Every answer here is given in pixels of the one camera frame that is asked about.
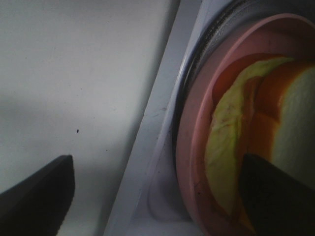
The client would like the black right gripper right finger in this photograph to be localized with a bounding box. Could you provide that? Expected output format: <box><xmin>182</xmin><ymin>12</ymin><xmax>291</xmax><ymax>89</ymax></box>
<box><xmin>240</xmin><ymin>154</ymin><xmax>315</xmax><ymax>236</ymax></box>

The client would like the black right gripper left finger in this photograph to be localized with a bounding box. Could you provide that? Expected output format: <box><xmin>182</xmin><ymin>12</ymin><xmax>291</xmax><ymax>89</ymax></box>
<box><xmin>0</xmin><ymin>155</ymin><xmax>75</xmax><ymax>236</ymax></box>

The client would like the toy sandwich with lettuce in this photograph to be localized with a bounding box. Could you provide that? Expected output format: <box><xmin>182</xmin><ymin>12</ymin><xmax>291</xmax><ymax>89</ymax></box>
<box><xmin>204</xmin><ymin>56</ymin><xmax>315</xmax><ymax>228</ymax></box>

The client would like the pink round plate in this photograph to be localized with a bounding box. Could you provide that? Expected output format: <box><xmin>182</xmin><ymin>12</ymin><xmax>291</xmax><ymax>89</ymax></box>
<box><xmin>176</xmin><ymin>13</ymin><xmax>315</xmax><ymax>236</ymax></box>

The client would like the white microwave oven body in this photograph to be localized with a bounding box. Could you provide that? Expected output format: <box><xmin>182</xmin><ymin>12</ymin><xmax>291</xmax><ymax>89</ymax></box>
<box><xmin>104</xmin><ymin>0</ymin><xmax>228</xmax><ymax>236</ymax></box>

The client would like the glass microwave turntable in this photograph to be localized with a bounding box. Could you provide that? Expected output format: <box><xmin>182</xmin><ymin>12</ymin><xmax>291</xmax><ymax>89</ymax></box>
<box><xmin>172</xmin><ymin>0</ymin><xmax>249</xmax><ymax>148</ymax></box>

